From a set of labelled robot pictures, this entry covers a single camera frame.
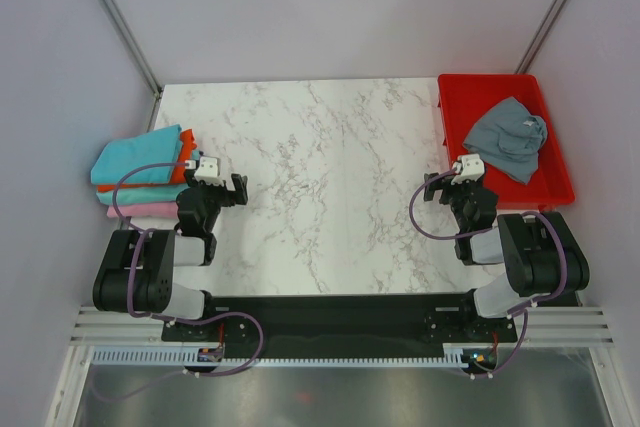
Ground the grey t shirt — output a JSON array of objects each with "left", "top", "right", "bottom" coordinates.
[{"left": 463, "top": 97, "right": 548, "bottom": 185}]

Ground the grey slotted cable duct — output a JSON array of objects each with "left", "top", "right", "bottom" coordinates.
[{"left": 92, "top": 342, "right": 496, "bottom": 367}]

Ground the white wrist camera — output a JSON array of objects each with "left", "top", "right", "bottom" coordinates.
[
  {"left": 184, "top": 156, "right": 224, "bottom": 186},
  {"left": 451, "top": 153, "right": 485, "bottom": 185}
]

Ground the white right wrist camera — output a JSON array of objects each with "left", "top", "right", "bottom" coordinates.
[{"left": 451, "top": 153, "right": 485, "bottom": 185}]

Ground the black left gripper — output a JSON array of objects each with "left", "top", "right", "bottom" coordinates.
[{"left": 184, "top": 170, "right": 247, "bottom": 233}]

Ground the folded red t shirt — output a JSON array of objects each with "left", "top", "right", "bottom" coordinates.
[{"left": 90, "top": 124, "right": 197, "bottom": 193}]

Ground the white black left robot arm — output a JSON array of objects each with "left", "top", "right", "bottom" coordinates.
[{"left": 92, "top": 173, "right": 248, "bottom": 340}]

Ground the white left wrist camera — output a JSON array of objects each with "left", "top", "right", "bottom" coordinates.
[{"left": 184, "top": 156, "right": 224, "bottom": 186}]

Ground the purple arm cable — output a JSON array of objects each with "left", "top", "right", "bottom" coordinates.
[
  {"left": 112, "top": 160, "right": 266, "bottom": 401},
  {"left": 408, "top": 171, "right": 569, "bottom": 381}
]

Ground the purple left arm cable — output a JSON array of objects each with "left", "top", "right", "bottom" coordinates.
[{"left": 112, "top": 160, "right": 266, "bottom": 401}]

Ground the aluminium frame rail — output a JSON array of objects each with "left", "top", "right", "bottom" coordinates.
[{"left": 71, "top": 307, "right": 613, "bottom": 348}]

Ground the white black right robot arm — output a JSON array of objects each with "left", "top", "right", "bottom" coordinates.
[{"left": 418, "top": 172, "right": 590, "bottom": 341}]

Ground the folded pink t shirt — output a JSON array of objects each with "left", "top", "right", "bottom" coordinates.
[{"left": 96, "top": 174, "right": 188, "bottom": 219}]

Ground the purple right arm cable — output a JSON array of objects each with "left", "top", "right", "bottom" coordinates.
[{"left": 408, "top": 171, "right": 569, "bottom": 381}]

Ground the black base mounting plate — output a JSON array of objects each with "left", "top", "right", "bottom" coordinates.
[{"left": 162, "top": 293, "right": 517, "bottom": 354}]

